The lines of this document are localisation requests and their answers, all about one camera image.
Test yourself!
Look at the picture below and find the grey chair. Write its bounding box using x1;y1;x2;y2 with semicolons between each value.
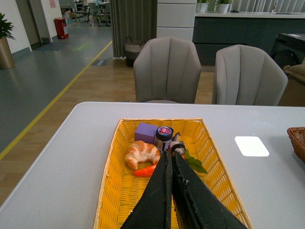
133;37;202;104
212;44;288;106

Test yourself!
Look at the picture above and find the black white animal figurine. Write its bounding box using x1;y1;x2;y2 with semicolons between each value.
169;132;186;155

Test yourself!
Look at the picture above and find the brown wicker basket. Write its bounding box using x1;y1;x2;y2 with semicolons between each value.
287;127;305;162

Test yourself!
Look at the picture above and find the dark counter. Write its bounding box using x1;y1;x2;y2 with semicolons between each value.
193;12;305;66

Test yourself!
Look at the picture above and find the potted plant gold pot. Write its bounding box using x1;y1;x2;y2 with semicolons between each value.
0;13;16;70

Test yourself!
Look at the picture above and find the grey chair right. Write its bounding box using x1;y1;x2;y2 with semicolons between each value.
212;44;288;106

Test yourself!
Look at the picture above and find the orange toy carrot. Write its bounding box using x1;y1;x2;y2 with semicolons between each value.
133;150;208;177

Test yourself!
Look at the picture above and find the grey chair left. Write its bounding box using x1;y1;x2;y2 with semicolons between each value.
133;37;202;104

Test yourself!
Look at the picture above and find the purple foam block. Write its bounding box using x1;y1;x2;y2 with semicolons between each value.
134;122;158;145

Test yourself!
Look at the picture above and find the small dark jar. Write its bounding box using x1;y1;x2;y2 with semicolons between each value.
155;126;173;153

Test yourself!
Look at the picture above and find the black appliance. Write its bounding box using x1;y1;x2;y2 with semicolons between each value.
270;33;305;69

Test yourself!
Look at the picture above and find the white potted plant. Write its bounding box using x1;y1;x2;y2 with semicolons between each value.
209;0;233;14

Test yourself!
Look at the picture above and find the yellow woven basket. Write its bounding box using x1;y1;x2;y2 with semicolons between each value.
93;118;253;229

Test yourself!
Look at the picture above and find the office chair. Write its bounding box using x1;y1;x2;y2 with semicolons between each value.
88;2;108;26

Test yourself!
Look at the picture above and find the toy croissant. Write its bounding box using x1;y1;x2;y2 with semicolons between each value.
124;140;161;170

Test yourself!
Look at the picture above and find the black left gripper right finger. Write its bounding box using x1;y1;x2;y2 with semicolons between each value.
172;153;246;229

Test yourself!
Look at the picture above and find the woven laundry basket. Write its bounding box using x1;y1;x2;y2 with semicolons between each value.
124;36;146;67

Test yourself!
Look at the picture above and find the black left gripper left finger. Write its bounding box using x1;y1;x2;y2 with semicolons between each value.
121;150;172;229

